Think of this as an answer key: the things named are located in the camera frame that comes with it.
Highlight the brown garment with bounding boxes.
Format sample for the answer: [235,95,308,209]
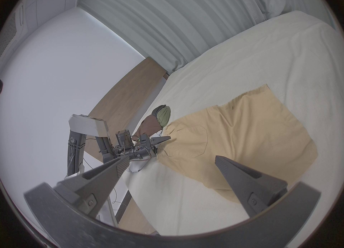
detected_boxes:
[133,116,163,141]

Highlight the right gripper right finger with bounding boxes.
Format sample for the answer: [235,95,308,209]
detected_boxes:
[215,155,288,217]

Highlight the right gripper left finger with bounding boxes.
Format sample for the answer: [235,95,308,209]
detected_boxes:
[55,156,130,218]

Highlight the tan shorts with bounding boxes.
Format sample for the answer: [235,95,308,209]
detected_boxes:
[157,84,318,204]

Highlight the green garment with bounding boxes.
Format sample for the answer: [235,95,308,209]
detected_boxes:
[157,104,171,129]

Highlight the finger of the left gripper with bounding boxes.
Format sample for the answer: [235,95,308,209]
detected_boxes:
[150,135,171,145]

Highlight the bed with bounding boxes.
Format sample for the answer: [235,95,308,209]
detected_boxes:
[87,10,344,237]

